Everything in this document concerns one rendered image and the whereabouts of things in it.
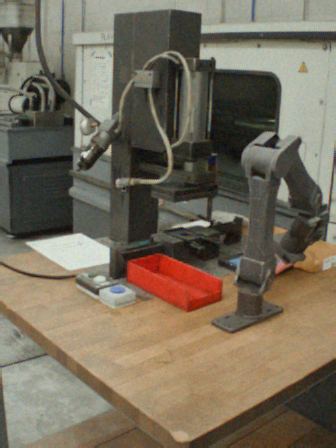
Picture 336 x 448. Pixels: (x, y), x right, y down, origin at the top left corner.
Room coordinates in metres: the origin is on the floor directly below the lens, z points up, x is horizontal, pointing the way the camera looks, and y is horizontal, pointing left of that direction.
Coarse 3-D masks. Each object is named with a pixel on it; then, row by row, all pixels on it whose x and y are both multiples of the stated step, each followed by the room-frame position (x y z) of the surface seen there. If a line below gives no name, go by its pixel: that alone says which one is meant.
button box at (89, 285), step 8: (24, 272) 1.41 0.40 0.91; (96, 272) 1.38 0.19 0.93; (80, 280) 1.33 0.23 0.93; (88, 280) 1.32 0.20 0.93; (112, 280) 1.33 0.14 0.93; (80, 288) 1.33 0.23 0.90; (88, 288) 1.30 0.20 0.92; (96, 288) 1.28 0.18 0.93; (104, 288) 1.29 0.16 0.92; (96, 296) 1.28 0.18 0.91
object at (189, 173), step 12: (144, 168) 1.70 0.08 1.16; (156, 168) 1.66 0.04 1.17; (180, 168) 1.68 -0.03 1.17; (192, 168) 1.59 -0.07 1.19; (180, 180) 1.57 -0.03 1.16; (192, 180) 1.54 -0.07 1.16; (204, 180) 1.56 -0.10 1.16; (156, 192) 1.55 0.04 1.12; (168, 192) 1.51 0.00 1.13; (180, 192) 1.51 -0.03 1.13; (192, 192) 1.54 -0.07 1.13; (204, 192) 1.58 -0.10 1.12; (216, 192) 1.61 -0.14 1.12
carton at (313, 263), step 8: (280, 232) 1.75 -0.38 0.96; (320, 240) 1.63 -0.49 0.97; (312, 248) 1.65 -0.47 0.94; (320, 248) 1.63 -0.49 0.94; (328, 248) 1.61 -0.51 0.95; (312, 256) 1.52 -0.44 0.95; (320, 256) 1.63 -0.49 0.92; (328, 256) 1.60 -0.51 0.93; (296, 264) 1.56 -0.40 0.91; (304, 264) 1.54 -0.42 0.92; (312, 264) 1.52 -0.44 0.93; (320, 264) 1.54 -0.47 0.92; (328, 264) 1.57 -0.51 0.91; (312, 272) 1.51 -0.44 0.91
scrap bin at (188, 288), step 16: (160, 256) 1.47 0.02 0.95; (128, 272) 1.39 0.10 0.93; (144, 272) 1.34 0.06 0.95; (160, 272) 1.47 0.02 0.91; (176, 272) 1.42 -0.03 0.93; (192, 272) 1.37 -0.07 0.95; (144, 288) 1.34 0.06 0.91; (160, 288) 1.29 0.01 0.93; (176, 288) 1.25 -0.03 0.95; (192, 288) 1.36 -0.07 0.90; (208, 288) 1.32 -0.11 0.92; (176, 304) 1.25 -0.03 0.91; (192, 304) 1.22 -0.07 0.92; (208, 304) 1.26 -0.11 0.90
